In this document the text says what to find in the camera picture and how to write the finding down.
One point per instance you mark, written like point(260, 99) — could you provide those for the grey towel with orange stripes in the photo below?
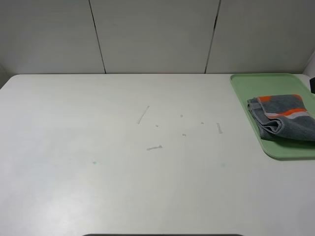
point(282, 117)

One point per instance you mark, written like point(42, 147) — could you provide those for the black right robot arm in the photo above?
point(312, 85)

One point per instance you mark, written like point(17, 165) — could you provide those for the light green plastic tray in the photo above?
point(248, 86)

